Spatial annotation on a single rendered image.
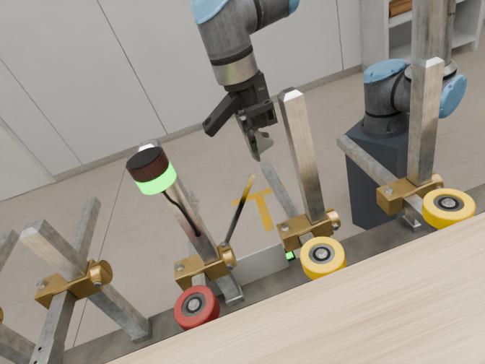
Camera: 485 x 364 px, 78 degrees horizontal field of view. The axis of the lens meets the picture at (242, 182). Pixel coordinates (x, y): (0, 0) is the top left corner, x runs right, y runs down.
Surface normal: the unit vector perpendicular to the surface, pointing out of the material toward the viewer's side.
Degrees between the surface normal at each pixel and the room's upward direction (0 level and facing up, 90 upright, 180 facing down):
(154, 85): 90
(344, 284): 0
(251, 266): 90
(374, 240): 0
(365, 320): 0
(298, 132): 90
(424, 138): 90
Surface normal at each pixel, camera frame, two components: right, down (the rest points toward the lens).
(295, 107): 0.22, 0.55
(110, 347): -0.29, -0.75
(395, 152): -0.73, 0.58
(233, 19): 0.57, 0.36
